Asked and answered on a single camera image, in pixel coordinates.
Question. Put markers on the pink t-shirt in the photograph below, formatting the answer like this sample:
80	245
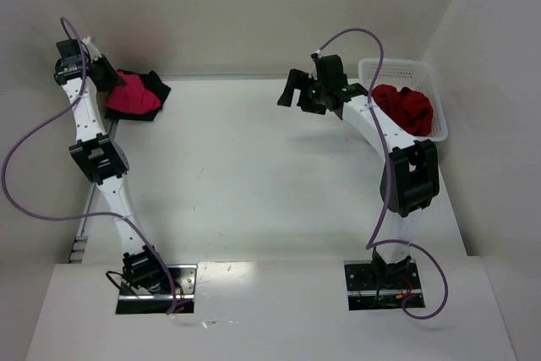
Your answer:
132	97

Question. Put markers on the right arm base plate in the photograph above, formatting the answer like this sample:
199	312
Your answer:
367	291

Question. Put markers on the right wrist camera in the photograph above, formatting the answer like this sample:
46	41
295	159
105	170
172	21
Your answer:
319	64

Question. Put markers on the dark red t-shirt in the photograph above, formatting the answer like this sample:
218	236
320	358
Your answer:
409	109

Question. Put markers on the white plastic basket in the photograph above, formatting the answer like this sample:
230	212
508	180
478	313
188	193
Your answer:
404	73

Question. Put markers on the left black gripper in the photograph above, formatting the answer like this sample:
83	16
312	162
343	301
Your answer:
106	74

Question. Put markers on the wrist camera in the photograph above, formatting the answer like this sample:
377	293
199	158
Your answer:
92	49
319	64

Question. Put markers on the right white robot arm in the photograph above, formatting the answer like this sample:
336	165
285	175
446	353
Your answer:
410	178

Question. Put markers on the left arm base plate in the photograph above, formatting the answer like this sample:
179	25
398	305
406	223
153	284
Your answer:
140	301

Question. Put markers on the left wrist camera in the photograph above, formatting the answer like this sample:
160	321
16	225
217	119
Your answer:
92	49

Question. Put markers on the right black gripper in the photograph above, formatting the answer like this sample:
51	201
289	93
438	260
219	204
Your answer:
300	90

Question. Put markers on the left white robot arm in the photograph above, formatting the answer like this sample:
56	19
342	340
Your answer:
104	164

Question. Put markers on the black folded t-shirt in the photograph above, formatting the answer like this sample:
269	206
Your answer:
153	83

